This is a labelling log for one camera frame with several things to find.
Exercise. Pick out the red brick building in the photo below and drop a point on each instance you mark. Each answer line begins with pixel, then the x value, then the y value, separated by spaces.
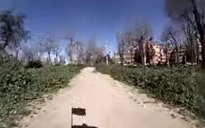
pixel 158 53

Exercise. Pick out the row of bare trees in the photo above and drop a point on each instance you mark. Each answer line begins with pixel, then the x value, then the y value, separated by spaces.
pixel 73 50
pixel 200 30

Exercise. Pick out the pale dirt path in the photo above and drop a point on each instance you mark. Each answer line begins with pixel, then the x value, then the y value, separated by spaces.
pixel 101 96

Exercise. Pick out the robot's own part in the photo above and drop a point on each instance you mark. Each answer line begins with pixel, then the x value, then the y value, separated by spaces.
pixel 78 111

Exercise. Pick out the dark leafy tree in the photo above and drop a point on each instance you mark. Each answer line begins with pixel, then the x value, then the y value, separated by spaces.
pixel 8 30

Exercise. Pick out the green ground cover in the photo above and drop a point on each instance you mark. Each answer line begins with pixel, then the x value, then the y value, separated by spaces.
pixel 156 80
pixel 20 83

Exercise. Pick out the dark bush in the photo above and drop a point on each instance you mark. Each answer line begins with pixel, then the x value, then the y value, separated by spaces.
pixel 34 64

